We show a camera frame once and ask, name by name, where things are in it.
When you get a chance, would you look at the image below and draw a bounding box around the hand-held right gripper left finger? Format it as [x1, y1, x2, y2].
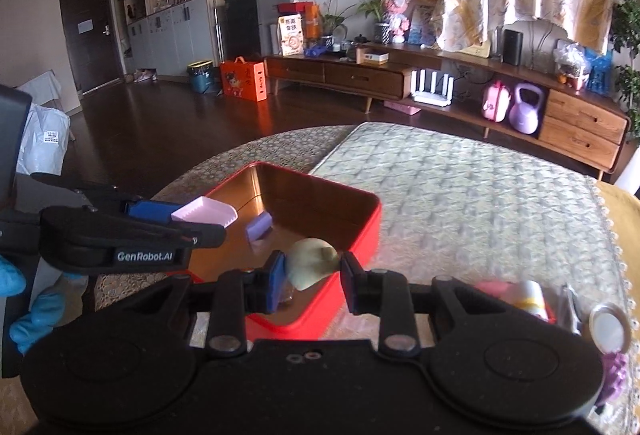
[116, 251, 287, 358]

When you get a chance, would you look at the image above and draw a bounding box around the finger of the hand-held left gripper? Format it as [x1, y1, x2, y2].
[117, 214, 227, 249]
[31, 172, 174, 222]

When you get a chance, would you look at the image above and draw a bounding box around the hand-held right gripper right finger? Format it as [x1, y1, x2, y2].
[340, 252, 510, 359]

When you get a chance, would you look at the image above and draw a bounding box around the pink plastic scoop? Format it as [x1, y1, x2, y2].
[171, 196, 238, 229]

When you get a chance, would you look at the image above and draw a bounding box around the cream dumpling toy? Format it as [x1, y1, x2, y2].
[286, 238, 340, 291]

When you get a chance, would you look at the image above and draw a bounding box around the red tin box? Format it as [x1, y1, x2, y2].
[167, 162, 383, 342]

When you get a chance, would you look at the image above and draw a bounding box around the purple block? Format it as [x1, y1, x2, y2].
[245, 211, 274, 242]

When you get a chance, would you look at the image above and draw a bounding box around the white and yellow bottle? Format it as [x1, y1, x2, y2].
[515, 280, 550, 320]

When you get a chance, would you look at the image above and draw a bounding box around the black and silver tool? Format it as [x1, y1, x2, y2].
[552, 284, 583, 336]

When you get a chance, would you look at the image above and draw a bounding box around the round mirror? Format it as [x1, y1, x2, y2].
[588, 302, 632, 356]

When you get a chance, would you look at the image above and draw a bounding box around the purple grape toy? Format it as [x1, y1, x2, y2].
[597, 350, 630, 408]

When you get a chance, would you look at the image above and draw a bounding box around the person's left hand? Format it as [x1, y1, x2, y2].
[0, 256, 66, 356]

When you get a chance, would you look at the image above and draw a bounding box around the gold brocade tablecloth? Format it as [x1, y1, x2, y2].
[0, 125, 362, 435]

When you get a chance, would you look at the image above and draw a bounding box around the white bag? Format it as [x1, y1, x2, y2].
[15, 71, 72, 176]

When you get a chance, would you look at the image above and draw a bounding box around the teal bucket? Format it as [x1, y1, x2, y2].
[186, 60, 216, 94]

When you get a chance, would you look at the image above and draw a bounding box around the quilted cream table cover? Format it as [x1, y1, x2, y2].
[307, 122, 632, 435]

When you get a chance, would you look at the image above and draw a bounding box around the pink toy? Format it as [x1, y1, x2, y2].
[472, 281, 518, 300]

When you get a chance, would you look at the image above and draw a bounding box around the orange gift box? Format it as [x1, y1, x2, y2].
[220, 56, 267, 102]

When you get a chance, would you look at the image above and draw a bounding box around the dark wooden door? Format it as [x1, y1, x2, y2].
[59, 0, 123, 96]

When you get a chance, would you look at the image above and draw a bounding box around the pink flat box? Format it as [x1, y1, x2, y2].
[384, 100, 422, 115]

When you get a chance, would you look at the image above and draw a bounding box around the white router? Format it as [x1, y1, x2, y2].
[410, 68, 456, 106]

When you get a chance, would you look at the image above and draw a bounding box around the wooden tv cabinet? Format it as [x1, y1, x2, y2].
[263, 42, 630, 182]

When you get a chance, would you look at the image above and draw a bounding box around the grey fridge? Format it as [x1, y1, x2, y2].
[223, 0, 291, 63]

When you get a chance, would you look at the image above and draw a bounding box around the printed snack bag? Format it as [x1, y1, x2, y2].
[277, 14, 306, 57]

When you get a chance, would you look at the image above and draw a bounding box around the small potted plant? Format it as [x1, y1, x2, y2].
[312, 0, 348, 48]

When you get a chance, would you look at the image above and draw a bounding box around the pink backpack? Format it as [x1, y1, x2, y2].
[481, 82, 513, 122]

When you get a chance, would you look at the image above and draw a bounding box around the black teapot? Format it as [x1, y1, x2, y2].
[350, 34, 371, 63]

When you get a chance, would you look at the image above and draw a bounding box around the purple kettlebell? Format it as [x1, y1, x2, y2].
[508, 82, 545, 133]

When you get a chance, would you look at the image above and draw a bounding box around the plant in striped pot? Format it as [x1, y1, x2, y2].
[350, 0, 393, 43]

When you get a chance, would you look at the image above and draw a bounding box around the blue picture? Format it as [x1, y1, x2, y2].
[407, 5, 441, 47]

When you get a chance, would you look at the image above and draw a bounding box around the pink doll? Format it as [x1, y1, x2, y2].
[378, 0, 421, 44]

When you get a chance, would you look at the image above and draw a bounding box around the black speaker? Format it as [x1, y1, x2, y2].
[502, 29, 524, 66]

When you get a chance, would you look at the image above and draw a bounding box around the clear plastic bag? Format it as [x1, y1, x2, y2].
[553, 38, 588, 91]

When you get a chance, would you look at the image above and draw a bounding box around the blue box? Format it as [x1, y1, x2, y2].
[585, 48, 615, 96]

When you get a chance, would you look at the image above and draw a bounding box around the indoor tree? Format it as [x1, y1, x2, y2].
[610, 0, 640, 141]

